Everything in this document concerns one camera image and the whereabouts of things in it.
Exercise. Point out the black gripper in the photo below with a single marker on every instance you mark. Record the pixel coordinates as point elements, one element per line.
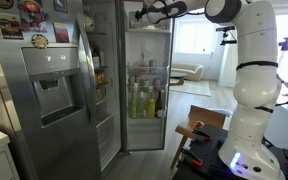
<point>151,6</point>

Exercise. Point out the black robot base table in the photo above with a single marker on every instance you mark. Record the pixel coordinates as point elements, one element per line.
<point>204,150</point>

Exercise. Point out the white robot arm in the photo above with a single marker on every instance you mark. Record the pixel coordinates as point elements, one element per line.
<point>250,83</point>

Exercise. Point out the clear door bin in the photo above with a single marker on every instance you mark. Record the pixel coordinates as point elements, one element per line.
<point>144,70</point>
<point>147,88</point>
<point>147,114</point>

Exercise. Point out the white fridge door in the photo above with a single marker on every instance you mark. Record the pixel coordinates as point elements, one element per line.
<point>144,133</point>

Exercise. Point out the stainless steel freezer door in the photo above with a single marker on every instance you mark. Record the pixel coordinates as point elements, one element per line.
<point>60,150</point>

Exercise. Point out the clear plastic bag with meat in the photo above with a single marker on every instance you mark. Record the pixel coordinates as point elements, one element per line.
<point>139,63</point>

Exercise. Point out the silver can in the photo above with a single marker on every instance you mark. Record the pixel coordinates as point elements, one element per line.
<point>153,66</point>

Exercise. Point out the dark bottles on shelf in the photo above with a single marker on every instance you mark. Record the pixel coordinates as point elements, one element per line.
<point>97,56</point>

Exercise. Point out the small capped bottle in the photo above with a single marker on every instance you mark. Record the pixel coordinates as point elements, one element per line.
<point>146,86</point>
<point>156,84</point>

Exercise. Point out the low coffee table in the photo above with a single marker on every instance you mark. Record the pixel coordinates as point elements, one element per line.
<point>177,78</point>

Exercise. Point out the cream sofa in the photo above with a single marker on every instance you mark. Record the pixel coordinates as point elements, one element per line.
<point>192,70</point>

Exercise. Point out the orange jars on shelf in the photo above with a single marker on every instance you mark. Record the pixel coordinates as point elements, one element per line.
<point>100,78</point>

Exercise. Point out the small dark picture magnet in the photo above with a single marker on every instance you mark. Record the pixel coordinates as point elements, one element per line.
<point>60,5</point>

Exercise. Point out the red picture magnet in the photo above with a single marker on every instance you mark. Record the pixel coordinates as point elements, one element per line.
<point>61,32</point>

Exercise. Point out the light rug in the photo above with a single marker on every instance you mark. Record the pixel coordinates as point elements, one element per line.
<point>194,88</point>

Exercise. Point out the dark wine bottle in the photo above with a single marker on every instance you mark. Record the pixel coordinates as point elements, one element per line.
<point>158,105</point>

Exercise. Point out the clear glass bottle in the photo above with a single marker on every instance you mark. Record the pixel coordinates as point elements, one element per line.
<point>141,106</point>

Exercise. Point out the green liquid bottle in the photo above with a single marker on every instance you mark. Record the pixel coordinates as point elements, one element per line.
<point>132,106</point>

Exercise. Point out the yellow liquid bottle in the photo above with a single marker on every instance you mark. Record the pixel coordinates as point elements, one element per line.
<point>151,108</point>

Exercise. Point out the round gold magnet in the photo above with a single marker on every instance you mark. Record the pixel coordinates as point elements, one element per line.
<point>40,41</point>

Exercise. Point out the colourful character magnet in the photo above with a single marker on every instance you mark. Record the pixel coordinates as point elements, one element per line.
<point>33,15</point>

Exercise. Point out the water and ice dispenser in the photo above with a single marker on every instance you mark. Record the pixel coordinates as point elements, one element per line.
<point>54,86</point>

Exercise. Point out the wooden stool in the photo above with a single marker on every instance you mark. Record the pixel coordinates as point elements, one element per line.
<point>205,116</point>

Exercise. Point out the landscape postcard magnet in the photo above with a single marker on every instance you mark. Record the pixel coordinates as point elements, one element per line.
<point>9,26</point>

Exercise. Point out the red black clamp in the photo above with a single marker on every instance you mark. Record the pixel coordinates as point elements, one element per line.
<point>202,135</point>
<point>192,158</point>

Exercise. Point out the round dark magnet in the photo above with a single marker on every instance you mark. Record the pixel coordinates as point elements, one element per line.
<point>2,3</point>

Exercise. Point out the white box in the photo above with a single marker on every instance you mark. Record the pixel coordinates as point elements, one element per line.
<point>284,126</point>

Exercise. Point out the black camera on tripod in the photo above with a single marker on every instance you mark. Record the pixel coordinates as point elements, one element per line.
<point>226,33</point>

